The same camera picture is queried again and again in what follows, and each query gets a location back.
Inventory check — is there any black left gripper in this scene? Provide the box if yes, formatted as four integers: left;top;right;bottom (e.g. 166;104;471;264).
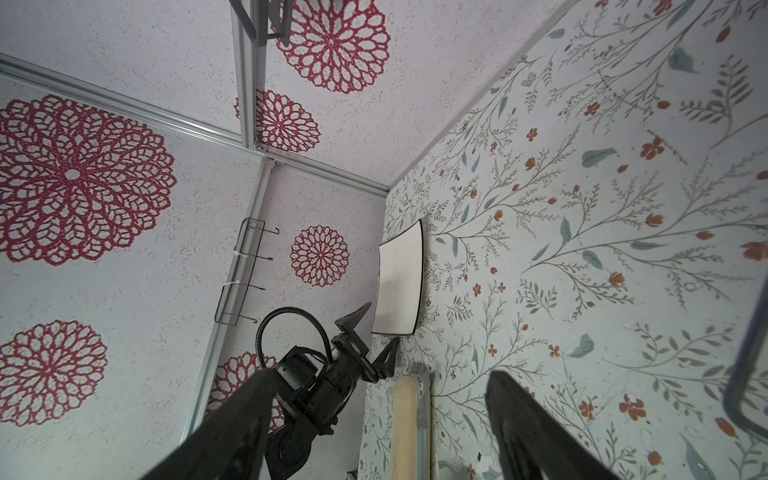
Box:
276;302;400;435

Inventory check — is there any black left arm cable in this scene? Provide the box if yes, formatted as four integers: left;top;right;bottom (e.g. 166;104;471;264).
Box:
254;306;335;370

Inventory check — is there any black wire wall basket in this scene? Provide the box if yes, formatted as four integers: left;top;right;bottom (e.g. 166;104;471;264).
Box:
214;217;280;326

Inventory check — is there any grey wall shelf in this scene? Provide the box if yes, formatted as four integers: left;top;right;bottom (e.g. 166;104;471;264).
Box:
229;0;295;47

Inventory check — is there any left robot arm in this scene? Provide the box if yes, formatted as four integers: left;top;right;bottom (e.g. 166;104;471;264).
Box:
255;302;400;479

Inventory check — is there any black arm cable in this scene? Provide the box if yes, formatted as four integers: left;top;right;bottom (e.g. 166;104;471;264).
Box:
722;293;768;442
254;306;335;370

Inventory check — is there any beige glasses case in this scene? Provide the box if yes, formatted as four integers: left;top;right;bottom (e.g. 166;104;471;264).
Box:
390;374;431;480

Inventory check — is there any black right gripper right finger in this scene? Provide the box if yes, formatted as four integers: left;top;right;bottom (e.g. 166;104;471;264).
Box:
485;370;617;479

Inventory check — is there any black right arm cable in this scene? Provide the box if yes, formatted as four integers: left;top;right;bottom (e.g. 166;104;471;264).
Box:
722;293;768;442

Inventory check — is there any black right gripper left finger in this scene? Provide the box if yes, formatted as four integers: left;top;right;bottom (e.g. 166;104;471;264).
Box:
143;369;276;480

